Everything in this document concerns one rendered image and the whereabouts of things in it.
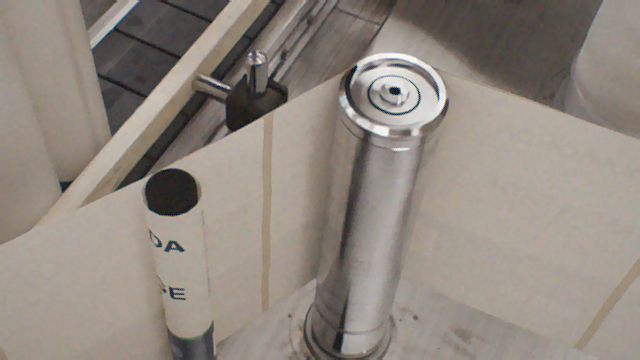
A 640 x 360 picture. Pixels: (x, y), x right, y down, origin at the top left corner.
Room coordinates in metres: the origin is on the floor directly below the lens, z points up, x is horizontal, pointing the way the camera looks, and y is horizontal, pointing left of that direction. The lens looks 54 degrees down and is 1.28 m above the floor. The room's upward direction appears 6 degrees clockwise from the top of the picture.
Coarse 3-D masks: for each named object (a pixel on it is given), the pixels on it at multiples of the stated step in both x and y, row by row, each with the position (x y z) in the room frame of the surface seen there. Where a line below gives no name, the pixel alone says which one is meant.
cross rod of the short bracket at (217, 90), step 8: (200, 72) 0.33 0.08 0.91; (192, 80) 0.33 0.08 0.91; (200, 80) 0.33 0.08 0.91; (208, 80) 0.33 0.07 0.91; (216, 80) 0.33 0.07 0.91; (192, 88) 0.32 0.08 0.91; (200, 88) 0.32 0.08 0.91; (208, 88) 0.32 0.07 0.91; (216, 88) 0.32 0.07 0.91; (224, 88) 0.32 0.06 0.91; (232, 88) 0.32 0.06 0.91; (208, 96) 0.32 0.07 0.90; (216, 96) 0.32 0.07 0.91; (224, 96) 0.32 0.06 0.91; (224, 104) 0.32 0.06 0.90
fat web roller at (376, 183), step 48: (384, 96) 0.19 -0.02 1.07; (432, 96) 0.19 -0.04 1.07; (336, 144) 0.19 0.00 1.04; (384, 144) 0.17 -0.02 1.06; (432, 144) 0.18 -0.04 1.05; (336, 192) 0.18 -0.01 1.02; (384, 192) 0.17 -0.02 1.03; (336, 240) 0.18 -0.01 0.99; (384, 240) 0.17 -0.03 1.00; (336, 288) 0.18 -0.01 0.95; (384, 288) 0.18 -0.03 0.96; (336, 336) 0.17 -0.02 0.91; (384, 336) 0.19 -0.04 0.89
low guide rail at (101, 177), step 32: (256, 0) 0.40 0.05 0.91; (224, 32) 0.36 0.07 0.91; (192, 64) 0.33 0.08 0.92; (160, 96) 0.31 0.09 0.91; (128, 128) 0.28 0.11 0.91; (160, 128) 0.30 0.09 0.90; (96, 160) 0.26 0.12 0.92; (128, 160) 0.27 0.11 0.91; (64, 192) 0.24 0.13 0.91; (96, 192) 0.24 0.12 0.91
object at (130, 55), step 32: (160, 0) 0.42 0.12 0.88; (192, 0) 0.43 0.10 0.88; (224, 0) 0.43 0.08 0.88; (128, 32) 0.39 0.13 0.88; (160, 32) 0.39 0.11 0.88; (192, 32) 0.40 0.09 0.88; (256, 32) 0.40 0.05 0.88; (96, 64) 0.36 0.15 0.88; (128, 64) 0.36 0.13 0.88; (160, 64) 0.36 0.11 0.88; (224, 64) 0.37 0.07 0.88; (128, 96) 0.34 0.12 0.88; (192, 96) 0.34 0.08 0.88
